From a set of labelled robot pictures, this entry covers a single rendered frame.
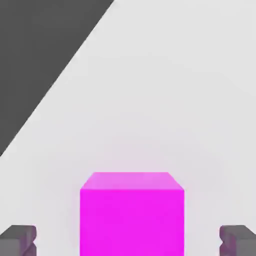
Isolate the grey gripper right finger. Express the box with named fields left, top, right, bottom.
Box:
left=219, top=224, right=256, bottom=256

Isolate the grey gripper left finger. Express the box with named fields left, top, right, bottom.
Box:
left=0, top=224, right=38, bottom=256

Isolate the small magenta cube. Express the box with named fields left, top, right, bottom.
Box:
left=79, top=171, right=185, bottom=256

